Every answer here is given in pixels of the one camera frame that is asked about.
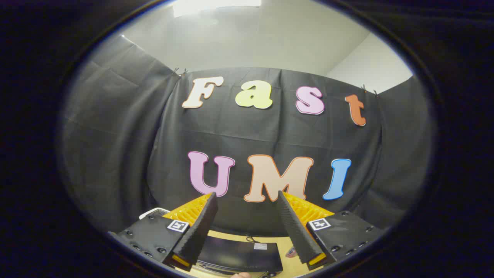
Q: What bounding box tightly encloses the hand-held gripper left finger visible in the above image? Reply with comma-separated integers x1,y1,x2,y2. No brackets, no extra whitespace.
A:
108,192,219,272

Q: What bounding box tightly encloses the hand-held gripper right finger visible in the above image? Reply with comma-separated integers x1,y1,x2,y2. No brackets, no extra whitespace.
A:
277,190,386,271

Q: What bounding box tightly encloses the black toaster oven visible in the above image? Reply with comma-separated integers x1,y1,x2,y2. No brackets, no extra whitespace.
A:
195,235,284,275

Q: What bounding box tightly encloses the white box appliance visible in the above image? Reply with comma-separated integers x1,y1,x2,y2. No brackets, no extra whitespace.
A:
139,207,170,220

